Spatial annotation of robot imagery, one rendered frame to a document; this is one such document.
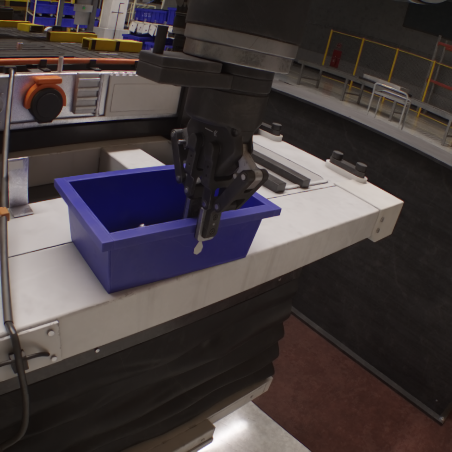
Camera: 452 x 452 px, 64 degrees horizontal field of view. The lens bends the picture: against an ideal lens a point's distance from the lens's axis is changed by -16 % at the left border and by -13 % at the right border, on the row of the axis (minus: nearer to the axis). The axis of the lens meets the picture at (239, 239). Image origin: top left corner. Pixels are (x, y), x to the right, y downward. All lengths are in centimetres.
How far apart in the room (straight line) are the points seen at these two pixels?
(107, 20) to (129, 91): 492
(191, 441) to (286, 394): 76
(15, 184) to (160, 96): 44
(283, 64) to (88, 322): 31
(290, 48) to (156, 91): 57
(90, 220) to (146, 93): 52
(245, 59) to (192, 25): 6
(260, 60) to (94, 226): 21
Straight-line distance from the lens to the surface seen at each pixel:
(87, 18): 486
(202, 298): 53
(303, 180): 82
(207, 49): 34
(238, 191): 36
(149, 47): 427
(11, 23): 221
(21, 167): 58
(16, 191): 59
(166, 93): 92
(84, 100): 81
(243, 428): 138
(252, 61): 34
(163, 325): 58
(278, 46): 35
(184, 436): 82
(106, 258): 41
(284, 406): 148
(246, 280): 57
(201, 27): 35
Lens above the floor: 111
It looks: 28 degrees down
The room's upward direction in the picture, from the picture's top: 14 degrees clockwise
